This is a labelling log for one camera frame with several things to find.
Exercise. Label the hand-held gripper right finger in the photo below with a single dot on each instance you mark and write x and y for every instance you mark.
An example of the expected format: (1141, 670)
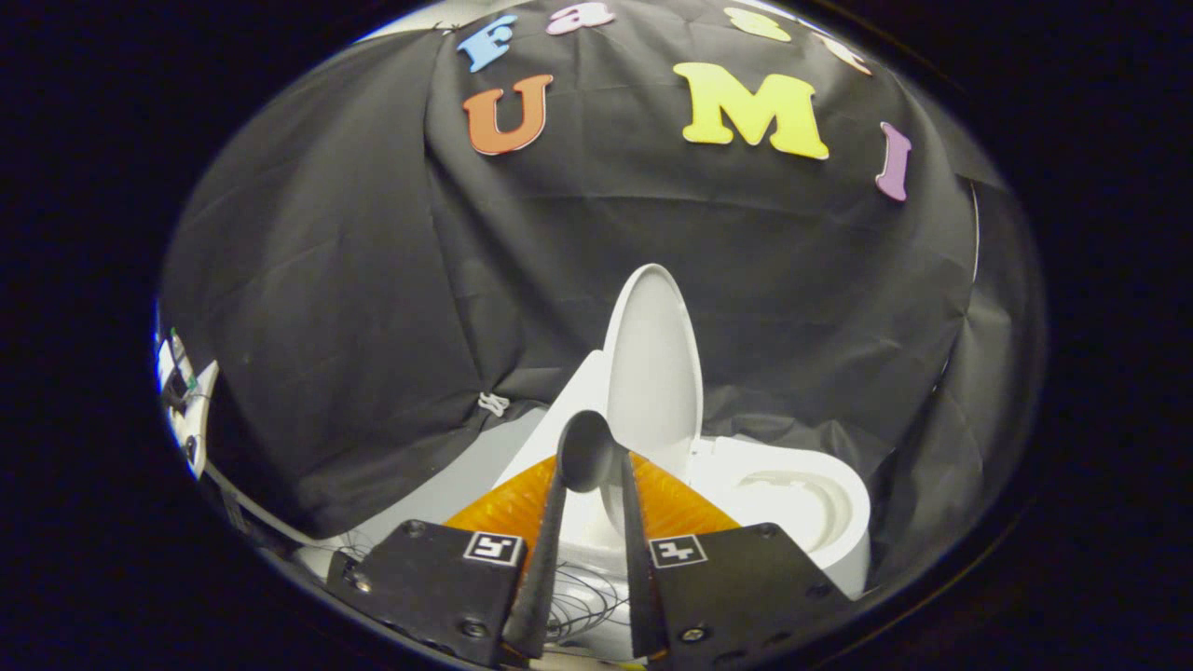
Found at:
(641, 578)

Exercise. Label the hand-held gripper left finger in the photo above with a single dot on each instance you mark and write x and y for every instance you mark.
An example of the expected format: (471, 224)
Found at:
(541, 578)

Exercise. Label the white toilet lid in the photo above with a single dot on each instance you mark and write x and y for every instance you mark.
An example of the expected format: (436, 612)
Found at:
(652, 363)

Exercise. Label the white toilet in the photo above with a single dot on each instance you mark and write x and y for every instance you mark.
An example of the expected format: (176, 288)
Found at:
(736, 461)

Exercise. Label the black backdrop cloth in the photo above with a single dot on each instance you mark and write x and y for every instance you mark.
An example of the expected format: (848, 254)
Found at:
(373, 280)

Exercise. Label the white power strip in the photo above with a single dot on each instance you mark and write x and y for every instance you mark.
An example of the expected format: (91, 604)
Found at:
(186, 401)

